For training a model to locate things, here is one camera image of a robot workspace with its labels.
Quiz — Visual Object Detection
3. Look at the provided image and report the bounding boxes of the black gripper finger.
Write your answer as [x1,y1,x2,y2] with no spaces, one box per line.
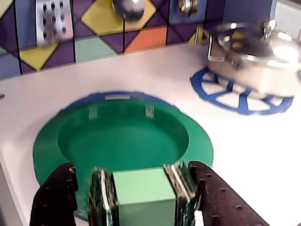
[188,161,271,226]
[29,162,79,226]

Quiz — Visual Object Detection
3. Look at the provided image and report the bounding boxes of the metal slotted spatula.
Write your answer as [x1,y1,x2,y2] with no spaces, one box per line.
[35,0,73,47]

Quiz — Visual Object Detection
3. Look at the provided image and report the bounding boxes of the blue toy kitchen unit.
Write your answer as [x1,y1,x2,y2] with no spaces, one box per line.
[0,0,301,226]

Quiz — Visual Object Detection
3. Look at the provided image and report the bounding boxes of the steel cooking pot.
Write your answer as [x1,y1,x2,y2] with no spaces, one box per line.
[206,35,301,98]

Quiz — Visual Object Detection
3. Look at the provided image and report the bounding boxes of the blue burner print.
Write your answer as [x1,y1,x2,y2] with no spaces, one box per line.
[190,67,294,116]

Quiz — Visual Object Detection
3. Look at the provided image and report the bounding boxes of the small metal spoon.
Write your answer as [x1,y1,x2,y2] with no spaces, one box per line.
[177,0,199,17]

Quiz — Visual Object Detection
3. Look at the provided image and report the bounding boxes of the metal ladle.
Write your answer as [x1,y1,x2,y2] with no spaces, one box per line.
[111,0,145,23]

